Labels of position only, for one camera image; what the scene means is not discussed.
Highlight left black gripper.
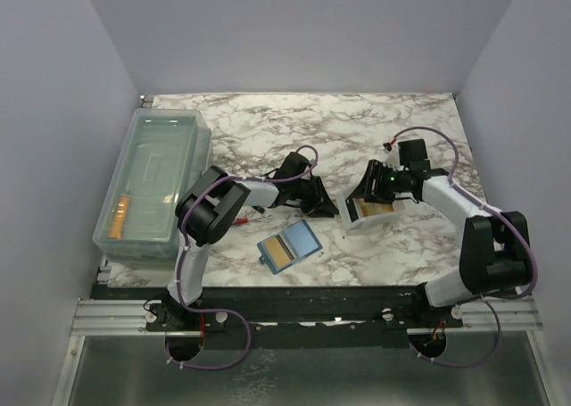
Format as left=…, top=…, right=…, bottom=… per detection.
left=289, top=177, right=338, bottom=219

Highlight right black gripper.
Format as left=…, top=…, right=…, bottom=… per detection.
left=351, top=159, right=410, bottom=205

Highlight credit cards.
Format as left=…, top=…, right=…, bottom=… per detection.
left=353, top=198, right=394, bottom=218

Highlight clear acrylic card box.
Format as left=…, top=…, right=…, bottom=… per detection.
left=335, top=188, right=406, bottom=235

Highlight teal leather card holder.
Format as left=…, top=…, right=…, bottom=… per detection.
left=257, top=220, right=322, bottom=275

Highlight gold credit card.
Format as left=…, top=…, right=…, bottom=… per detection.
left=265, top=235, right=294, bottom=269

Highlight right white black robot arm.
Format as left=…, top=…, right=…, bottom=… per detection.
left=338, top=139, right=534, bottom=327

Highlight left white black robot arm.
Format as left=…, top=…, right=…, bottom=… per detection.
left=167, top=151, right=339, bottom=330

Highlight blue red screwdriver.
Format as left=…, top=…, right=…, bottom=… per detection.
left=233, top=216, right=269, bottom=226

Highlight clear plastic storage bin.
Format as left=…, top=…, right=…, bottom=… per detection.
left=93, top=108, right=212, bottom=266

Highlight orange tool in bin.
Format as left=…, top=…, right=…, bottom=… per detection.
left=109, top=194, right=131, bottom=239

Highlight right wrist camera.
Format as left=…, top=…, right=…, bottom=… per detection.
left=383, top=142, right=401, bottom=170

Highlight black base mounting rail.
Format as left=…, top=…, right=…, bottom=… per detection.
left=91, top=283, right=521, bottom=352

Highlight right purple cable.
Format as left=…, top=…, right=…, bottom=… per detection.
left=385, top=127, right=539, bottom=368

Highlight aluminium extrusion rail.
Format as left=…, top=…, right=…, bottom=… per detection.
left=70, top=299, right=542, bottom=336

